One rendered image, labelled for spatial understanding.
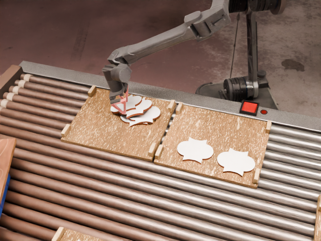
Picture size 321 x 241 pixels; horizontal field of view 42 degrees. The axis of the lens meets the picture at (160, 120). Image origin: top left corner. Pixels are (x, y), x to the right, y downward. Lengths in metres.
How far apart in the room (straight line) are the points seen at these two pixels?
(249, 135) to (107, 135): 0.60
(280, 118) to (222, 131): 0.28
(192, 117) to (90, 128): 0.45
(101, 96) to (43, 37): 2.36
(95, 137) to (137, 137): 0.18
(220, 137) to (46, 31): 2.91
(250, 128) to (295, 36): 2.41
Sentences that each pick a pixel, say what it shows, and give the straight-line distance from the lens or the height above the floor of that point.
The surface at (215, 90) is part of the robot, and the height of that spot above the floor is 0.24.
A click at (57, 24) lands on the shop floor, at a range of 4.41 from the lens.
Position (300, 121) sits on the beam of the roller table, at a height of 0.91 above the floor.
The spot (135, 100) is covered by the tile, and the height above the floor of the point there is 0.98.
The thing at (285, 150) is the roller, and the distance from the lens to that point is 1.76.
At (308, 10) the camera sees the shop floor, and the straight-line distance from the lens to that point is 4.53.
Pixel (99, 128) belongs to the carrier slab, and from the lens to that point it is 1.80.
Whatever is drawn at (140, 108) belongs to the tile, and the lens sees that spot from 1.79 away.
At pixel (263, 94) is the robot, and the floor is 0.24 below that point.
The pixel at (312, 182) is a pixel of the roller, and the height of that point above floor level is 0.92.
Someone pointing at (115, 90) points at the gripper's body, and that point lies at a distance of 1.74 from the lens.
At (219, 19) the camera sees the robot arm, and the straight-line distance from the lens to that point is 1.60.
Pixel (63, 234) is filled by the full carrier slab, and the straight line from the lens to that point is 1.52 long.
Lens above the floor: 2.21
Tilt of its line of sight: 45 degrees down
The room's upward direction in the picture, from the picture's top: 4 degrees counter-clockwise
